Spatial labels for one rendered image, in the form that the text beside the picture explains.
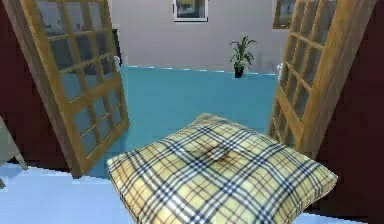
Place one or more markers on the yellow plaid cushion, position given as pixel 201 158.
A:
pixel 213 173

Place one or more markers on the green house plant black pot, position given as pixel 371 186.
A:
pixel 240 56

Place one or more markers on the white framed window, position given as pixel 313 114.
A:
pixel 190 9

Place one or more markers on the wooden glazed room door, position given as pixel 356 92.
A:
pixel 301 83
pixel 71 90

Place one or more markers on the wooden framed window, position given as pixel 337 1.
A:
pixel 283 13

